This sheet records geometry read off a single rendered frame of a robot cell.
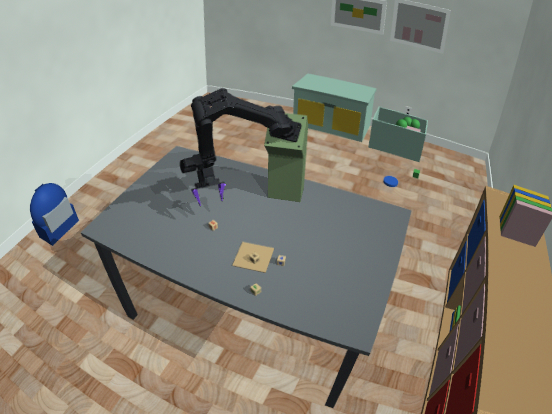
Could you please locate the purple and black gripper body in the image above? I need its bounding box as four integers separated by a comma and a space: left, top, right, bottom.
191, 178, 225, 190

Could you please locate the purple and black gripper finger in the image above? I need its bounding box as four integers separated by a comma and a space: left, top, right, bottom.
192, 190, 201, 206
218, 183, 225, 201

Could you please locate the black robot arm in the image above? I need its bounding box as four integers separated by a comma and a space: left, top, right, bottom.
180, 88, 302, 183

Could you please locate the tan mat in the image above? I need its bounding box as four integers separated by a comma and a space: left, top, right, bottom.
233, 242, 274, 273

